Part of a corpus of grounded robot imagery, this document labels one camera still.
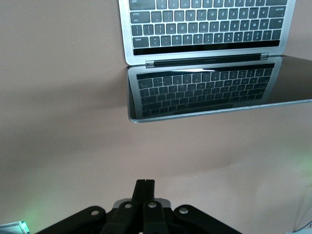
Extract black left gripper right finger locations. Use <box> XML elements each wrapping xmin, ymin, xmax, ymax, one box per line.
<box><xmin>142</xmin><ymin>179</ymin><xmax>236</xmax><ymax>234</ymax></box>

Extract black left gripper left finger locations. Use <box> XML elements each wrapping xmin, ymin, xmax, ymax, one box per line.
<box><xmin>36</xmin><ymin>179</ymin><xmax>146</xmax><ymax>234</ymax></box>

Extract silver grey laptop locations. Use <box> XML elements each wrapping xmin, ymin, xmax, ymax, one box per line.
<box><xmin>118</xmin><ymin>0</ymin><xmax>312</xmax><ymax>123</ymax></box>

